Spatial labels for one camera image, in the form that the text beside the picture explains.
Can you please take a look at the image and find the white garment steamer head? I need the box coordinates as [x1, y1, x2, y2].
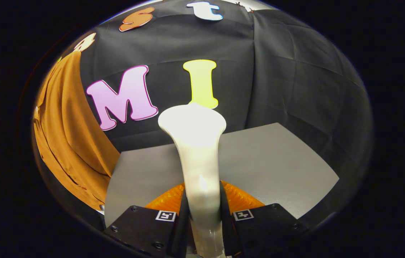
[157, 103, 227, 257]

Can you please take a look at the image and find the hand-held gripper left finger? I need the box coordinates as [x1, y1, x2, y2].
[103, 182, 190, 258]

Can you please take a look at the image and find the orange-brown button shirt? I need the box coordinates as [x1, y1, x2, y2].
[32, 50, 121, 212]

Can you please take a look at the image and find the black backdrop cloth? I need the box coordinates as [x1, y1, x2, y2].
[32, 0, 373, 233]

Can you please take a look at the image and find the grey cabinet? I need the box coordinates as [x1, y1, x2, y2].
[104, 123, 340, 227]

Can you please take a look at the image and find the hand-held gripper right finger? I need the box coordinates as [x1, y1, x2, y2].
[220, 180, 310, 258]

